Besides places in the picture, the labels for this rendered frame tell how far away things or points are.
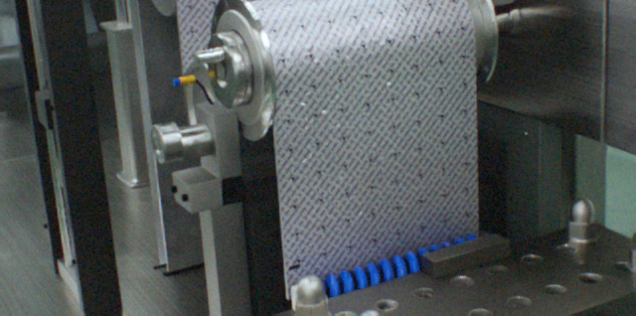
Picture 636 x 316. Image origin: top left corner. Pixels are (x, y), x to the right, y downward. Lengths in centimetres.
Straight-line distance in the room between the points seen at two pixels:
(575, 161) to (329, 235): 46
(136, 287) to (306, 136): 48
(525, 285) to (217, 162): 33
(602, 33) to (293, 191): 35
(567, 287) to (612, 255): 9
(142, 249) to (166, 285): 13
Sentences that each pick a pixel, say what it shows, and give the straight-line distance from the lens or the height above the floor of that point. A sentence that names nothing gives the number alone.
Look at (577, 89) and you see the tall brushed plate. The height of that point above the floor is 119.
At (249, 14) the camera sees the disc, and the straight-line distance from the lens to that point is 100.
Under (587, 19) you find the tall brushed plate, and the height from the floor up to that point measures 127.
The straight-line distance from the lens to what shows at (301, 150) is 103.
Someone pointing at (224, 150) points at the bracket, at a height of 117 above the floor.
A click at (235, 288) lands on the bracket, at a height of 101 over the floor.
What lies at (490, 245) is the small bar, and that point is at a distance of 111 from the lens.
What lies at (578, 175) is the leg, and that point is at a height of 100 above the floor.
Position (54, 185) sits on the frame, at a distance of 142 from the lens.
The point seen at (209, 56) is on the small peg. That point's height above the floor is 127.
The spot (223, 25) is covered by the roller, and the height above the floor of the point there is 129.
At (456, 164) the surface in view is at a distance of 113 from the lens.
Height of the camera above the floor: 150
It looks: 18 degrees down
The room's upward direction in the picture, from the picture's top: 4 degrees counter-clockwise
